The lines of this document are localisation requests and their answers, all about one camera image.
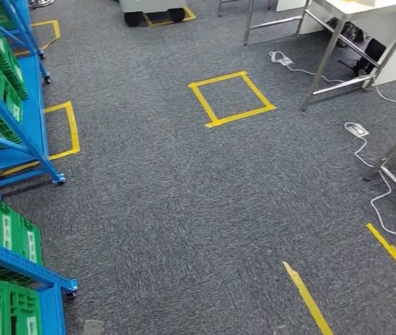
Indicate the steel frame table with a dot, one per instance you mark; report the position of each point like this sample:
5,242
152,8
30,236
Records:
365,7
248,21

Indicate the yellow floor tape square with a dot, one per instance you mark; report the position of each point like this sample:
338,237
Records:
189,16
73,129
241,115

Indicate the yellow floor tape strip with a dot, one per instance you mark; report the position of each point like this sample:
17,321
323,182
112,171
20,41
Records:
307,298

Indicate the steel workbench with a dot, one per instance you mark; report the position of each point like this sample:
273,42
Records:
393,149

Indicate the grey wheeled cart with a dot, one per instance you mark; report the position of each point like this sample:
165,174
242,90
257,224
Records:
149,5

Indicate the blue metal shelf rack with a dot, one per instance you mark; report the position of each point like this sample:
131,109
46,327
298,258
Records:
33,138
54,314

